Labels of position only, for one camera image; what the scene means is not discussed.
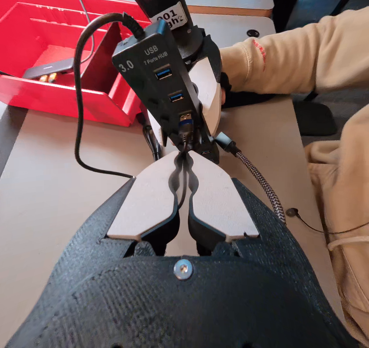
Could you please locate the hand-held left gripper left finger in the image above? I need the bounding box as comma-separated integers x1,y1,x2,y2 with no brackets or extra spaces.
106,151,182,255

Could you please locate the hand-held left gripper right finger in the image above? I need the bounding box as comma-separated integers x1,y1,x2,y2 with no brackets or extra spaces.
187,150,260,253

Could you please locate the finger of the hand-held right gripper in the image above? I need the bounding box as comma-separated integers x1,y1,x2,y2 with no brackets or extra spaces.
188,57,223,137
147,112,168,156

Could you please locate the thin black usb cable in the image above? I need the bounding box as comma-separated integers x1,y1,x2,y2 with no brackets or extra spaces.
176,110,194,210

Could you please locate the braided usb cable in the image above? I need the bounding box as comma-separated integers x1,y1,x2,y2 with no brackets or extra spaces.
215,132,287,225

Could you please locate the black seven-port usb hub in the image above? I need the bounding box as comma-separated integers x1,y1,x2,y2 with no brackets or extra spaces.
112,24,222,164

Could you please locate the red plastic bin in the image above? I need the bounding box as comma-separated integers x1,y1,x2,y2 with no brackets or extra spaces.
0,0,153,127

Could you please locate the small flat dark usb hub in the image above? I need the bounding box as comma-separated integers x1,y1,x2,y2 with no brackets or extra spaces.
22,57,75,79

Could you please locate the black wrist rest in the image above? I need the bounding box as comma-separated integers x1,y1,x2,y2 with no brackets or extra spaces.
293,100,338,137

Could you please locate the thin black cord with disc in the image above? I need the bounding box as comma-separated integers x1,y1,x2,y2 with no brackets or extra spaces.
285,208,369,235

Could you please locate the thin grey cable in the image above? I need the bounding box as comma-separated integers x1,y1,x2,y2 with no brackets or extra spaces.
70,0,96,64

